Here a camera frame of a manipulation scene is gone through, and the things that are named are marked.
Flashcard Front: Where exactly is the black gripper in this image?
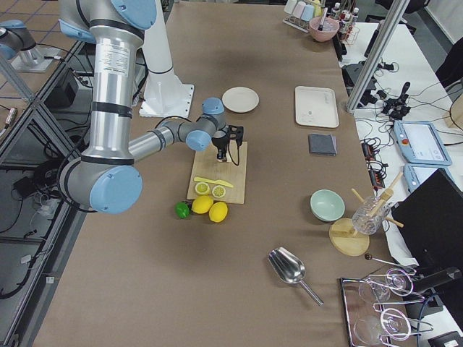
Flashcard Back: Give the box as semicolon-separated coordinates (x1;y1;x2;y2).
212;131;229;160

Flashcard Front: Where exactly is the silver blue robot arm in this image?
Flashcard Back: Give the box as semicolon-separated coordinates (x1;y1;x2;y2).
59;1;227;214

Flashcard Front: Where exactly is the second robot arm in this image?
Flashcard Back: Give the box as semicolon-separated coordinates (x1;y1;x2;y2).
1;20;51;73

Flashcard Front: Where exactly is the cream rectangular tray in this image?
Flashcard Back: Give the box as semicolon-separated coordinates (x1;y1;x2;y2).
294;86;339;129

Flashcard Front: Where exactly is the wooden cutting board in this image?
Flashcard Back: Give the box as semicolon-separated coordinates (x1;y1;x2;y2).
187;141;247;205

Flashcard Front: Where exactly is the yellow plastic knife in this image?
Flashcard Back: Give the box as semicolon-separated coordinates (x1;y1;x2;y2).
193;176;234;188

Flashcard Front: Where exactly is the right lemon half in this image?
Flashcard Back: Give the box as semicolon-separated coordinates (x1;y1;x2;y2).
211;185;226;199

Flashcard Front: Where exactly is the lemon half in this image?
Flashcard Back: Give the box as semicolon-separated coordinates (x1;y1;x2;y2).
195;181;211;195
211;185;226;199

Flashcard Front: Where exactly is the left lemon half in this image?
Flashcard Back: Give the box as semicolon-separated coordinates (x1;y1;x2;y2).
195;181;211;195

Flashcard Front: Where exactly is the round cream plate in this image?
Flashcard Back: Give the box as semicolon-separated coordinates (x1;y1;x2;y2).
222;87;260;113

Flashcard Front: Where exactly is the yellow lemon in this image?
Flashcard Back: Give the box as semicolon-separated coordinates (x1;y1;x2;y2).
208;202;229;223
192;195;214;214

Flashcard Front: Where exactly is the green lime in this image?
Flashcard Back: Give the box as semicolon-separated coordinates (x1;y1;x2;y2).
174;202;190;219

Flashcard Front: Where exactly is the grey folded cloth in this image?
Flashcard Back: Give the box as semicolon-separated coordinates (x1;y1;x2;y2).
308;133;337;156

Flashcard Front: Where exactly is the mint green bowl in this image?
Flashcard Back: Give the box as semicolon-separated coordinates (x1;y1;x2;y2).
310;189;345;222

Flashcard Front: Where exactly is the metal scoop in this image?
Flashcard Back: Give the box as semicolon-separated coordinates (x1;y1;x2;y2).
268;247;324;307

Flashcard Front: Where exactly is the wooden cup stand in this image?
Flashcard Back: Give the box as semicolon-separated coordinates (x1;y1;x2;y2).
329;172;404;256

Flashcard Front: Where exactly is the white cup rack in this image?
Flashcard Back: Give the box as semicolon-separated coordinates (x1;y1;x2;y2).
283;0;323;33

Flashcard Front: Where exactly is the clear glass cup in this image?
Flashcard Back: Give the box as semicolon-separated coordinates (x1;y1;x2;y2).
352;196;391;235

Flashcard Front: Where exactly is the pink bowl with ice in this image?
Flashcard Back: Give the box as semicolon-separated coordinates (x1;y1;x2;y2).
309;17;339;42

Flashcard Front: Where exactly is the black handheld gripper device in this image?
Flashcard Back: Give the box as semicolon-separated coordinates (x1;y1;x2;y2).
382;82;410;121

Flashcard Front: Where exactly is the teach pendant tablet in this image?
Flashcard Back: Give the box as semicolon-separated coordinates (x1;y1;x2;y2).
393;121;452;166
403;163;452;193

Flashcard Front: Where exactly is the black monitor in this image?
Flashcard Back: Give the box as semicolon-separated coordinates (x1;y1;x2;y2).
392;168;462;269

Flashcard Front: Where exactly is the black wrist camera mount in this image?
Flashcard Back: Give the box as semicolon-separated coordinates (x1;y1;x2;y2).
228;125;244;146

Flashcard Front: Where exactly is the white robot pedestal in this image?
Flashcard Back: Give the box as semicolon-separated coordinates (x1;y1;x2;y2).
140;0;194;118

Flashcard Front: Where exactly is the wire glass rack tray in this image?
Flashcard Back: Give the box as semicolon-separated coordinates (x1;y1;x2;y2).
338;266;463;347

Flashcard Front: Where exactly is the aluminium frame post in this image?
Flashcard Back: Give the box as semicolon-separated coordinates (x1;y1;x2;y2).
346;0;409;114

